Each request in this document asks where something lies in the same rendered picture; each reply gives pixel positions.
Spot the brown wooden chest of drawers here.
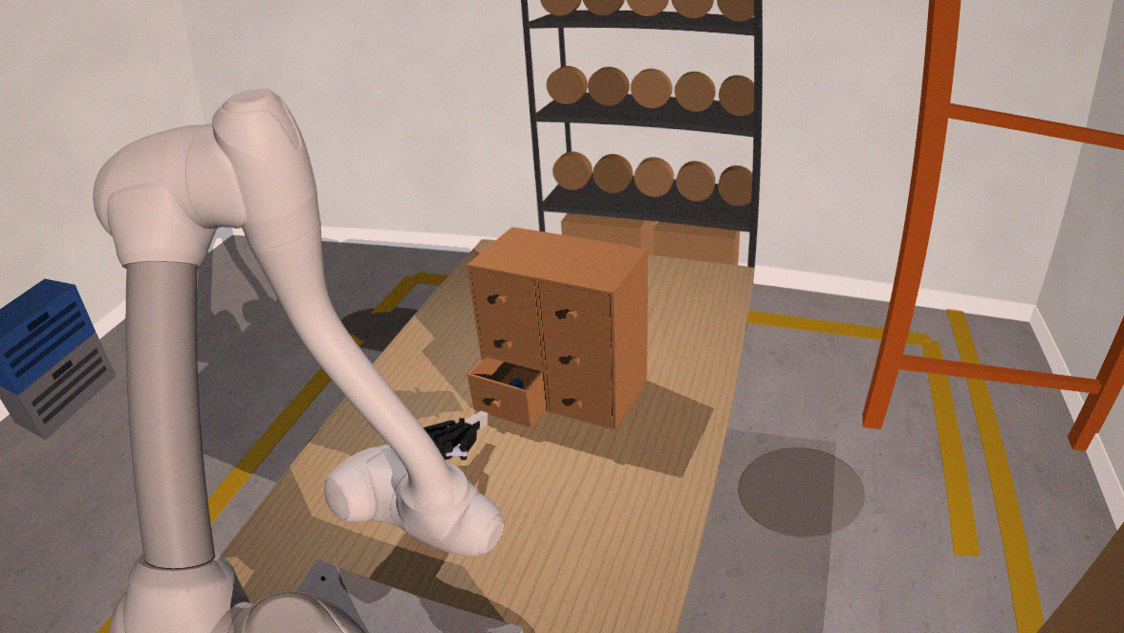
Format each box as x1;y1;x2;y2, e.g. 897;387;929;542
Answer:
466;227;649;429

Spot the brown wooden drawer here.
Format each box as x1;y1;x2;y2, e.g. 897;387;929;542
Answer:
471;269;540;325
547;373;613;427
466;358;547;427
543;329;613;386
478;315;543;369
540;281;611;341

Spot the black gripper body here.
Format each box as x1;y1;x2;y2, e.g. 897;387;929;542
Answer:
429;435;453;460

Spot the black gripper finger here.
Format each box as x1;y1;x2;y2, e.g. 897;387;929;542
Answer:
424;412;484;438
437;412;487;460

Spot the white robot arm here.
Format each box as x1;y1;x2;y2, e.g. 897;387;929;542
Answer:
93;89;504;633

